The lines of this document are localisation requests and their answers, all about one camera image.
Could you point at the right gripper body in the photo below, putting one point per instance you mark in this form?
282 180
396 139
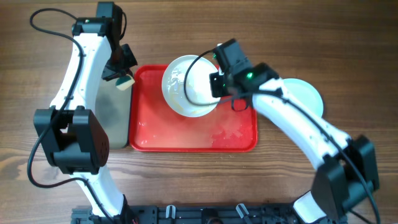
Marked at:
221 84

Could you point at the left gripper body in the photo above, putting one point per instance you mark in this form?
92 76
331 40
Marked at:
120 63

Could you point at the green yellow sponge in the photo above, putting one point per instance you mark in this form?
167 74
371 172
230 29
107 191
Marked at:
123 83

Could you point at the white plate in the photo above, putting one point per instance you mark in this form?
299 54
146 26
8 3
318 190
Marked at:
186 86

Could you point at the light blue plate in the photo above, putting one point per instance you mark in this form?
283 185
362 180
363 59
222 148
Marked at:
306 94

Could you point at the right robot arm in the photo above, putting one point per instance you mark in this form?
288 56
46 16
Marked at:
346 169

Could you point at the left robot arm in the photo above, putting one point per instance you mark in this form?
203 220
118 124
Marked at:
70 134

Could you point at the black water tray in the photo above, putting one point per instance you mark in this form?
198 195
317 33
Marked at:
112 110

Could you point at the red plastic tray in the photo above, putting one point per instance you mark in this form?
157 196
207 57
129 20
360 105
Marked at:
155 127

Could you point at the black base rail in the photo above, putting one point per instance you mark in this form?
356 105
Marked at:
268 213

